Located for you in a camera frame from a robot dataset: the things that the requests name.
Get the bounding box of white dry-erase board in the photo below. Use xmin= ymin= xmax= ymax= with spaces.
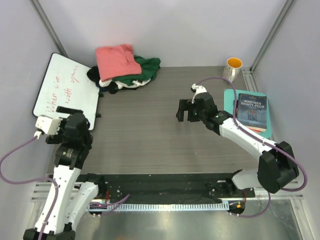
xmin=32 ymin=53 xmax=100 ymax=131

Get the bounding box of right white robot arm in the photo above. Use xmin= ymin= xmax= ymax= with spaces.
xmin=176 ymin=92 xmax=300 ymax=198

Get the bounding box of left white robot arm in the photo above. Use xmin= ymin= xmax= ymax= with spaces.
xmin=23 ymin=106 xmax=107 ymax=240

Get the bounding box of teal tray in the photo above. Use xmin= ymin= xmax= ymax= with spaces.
xmin=223 ymin=88 xmax=272 ymax=139

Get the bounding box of black t shirt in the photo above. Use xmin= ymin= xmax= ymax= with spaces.
xmin=86 ymin=66 xmax=119 ymax=94

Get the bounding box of blue 1984 book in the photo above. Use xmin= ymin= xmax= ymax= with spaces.
xmin=236 ymin=93 xmax=267 ymax=132

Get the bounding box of yellow white mug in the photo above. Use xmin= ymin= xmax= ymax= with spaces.
xmin=222 ymin=57 xmax=243 ymax=82

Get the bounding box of green t shirt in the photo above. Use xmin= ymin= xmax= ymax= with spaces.
xmin=112 ymin=55 xmax=161 ymax=85

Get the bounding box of white t shirt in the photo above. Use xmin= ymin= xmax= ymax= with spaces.
xmin=98 ymin=79 xmax=151 ymax=90

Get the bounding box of pink t shirt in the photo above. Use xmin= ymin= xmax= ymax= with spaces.
xmin=95 ymin=44 xmax=142 ymax=82

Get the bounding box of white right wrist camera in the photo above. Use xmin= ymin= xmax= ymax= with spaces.
xmin=190 ymin=83 xmax=208 ymax=104

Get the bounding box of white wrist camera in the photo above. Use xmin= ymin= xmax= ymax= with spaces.
xmin=33 ymin=115 xmax=62 ymax=139
xmin=190 ymin=83 xmax=208 ymax=104

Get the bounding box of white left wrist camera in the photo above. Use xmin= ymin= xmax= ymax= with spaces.
xmin=33 ymin=115 xmax=62 ymax=139

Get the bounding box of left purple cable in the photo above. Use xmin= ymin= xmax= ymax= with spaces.
xmin=0 ymin=136 xmax=60 ymax=240

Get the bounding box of purple cable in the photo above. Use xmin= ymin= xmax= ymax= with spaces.
xmin=191 ymin=76 xmax=308 ymax=218
xmin=0 ymin=136 xmax=60 ymax=240

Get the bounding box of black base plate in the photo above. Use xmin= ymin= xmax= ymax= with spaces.
xmin=82 ymin=172 xmax=256 ymax=204

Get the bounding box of white slotted cable duct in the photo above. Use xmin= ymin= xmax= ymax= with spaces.
xmin=88 ymin=201 xmax=230 ymax=213

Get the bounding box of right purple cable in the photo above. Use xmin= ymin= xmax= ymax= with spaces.
xmin=191 ymin=76 xmax=308 ymax=218

